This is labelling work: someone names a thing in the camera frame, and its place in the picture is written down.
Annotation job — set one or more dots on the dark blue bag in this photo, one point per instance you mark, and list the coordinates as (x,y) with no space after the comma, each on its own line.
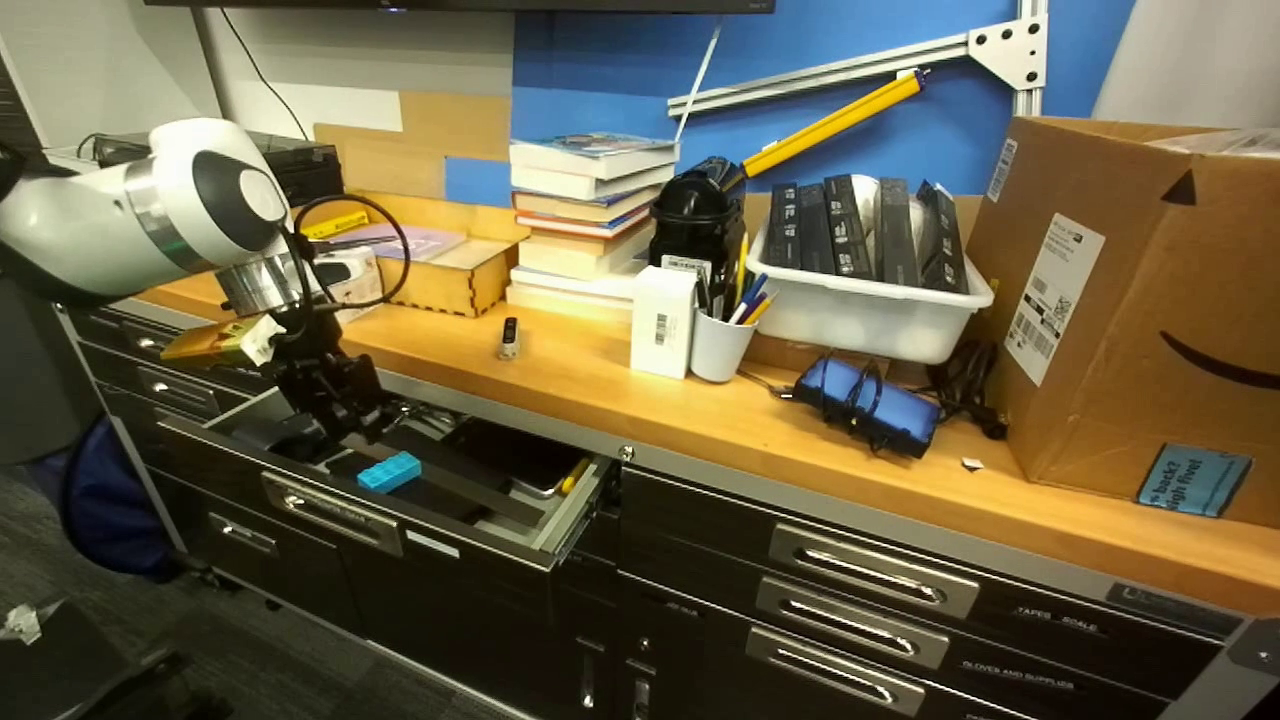
(105,504)

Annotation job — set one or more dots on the white shipping label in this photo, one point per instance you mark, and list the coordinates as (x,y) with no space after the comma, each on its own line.
(1052,297)

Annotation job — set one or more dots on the small white carton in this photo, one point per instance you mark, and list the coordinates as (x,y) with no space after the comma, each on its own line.
(660,322)

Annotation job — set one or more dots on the stack of books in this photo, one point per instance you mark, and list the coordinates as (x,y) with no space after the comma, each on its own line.
(587,213)

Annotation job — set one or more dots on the black parts in bin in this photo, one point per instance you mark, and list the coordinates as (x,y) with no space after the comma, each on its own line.
(864,224)

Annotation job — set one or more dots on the large cardboard box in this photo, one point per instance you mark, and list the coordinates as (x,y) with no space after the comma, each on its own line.
(1160,306)

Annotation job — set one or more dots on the open grey metal drawer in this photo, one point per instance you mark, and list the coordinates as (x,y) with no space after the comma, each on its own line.
(534,525)

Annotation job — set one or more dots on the aluminium rail bracket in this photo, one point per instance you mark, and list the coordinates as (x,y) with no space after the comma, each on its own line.
(932,55)

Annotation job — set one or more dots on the small blue block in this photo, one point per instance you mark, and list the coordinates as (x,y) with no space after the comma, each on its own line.
(390,471)

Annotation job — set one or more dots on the white plastic bin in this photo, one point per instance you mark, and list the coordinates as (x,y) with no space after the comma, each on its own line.
(864,313)

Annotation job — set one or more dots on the yellow bar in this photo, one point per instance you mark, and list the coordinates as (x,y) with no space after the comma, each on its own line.
(834,123)

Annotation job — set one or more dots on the small dark bottle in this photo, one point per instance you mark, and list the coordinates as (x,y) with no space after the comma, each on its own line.
(509,334)

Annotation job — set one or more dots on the black desk device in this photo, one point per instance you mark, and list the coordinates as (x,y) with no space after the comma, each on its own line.
(698,223)

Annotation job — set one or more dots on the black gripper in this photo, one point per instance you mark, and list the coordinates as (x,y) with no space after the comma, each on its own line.
(314,350)

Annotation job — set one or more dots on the yellow pencil in drawer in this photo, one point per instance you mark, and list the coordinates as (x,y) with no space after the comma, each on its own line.
(572,477)

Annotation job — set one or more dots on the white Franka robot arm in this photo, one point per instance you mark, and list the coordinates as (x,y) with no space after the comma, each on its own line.
(145,206)

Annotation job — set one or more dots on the blue note sticker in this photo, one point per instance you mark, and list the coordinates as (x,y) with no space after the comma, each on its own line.
(1189,477)

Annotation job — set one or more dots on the blue and black pouch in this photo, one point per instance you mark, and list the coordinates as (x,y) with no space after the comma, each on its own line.
(864,401)

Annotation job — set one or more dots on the white pen cup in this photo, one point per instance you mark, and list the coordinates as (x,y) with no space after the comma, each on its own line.
(718,344)

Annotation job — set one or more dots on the crumpled white paper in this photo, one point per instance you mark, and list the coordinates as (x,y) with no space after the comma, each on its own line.
(20,622)

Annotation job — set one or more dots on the small wooden box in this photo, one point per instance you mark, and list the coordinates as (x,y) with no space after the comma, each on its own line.
(452,275)

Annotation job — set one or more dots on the tiny white scrap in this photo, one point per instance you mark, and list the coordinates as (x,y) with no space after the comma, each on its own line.
(968,460)

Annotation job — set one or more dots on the white zip tie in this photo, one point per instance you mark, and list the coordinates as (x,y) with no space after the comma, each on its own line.
(692,81)

